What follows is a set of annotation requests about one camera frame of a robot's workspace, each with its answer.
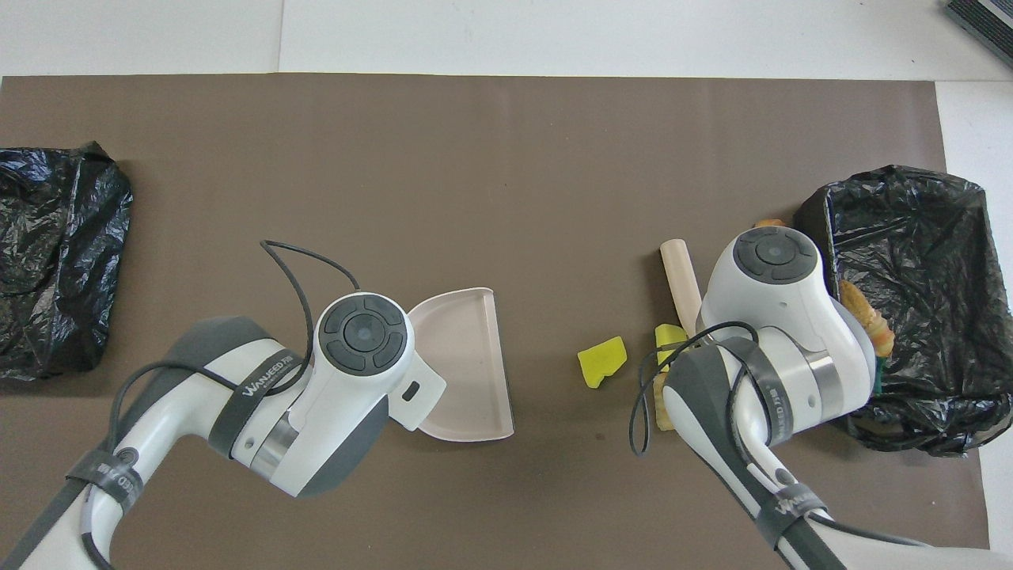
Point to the black bag-lined bin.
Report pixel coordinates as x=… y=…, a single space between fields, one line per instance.
x=63 y=261
x=942 y=277

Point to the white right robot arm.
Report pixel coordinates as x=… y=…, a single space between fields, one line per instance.
x=775 y=317

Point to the striped orange croissant piece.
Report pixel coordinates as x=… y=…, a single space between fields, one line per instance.
x=662 y=408
x=769 y=224

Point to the pale yellow bread piece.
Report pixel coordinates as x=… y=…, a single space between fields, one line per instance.
x=880 y=339

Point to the yellow and green sponge piece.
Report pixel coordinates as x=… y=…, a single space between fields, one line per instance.
x=878 y=378

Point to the grey ribbed device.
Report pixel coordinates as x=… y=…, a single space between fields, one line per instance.
x=985 y=20

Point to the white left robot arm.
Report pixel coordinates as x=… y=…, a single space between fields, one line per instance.
x=340 y=412

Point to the beige plastic dustpan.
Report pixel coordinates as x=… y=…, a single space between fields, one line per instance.
x=467 y=364

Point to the brown bread roll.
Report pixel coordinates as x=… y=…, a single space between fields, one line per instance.
x=853 y=298

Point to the brown table mat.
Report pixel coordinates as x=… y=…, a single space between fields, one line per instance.
x=475 y=127

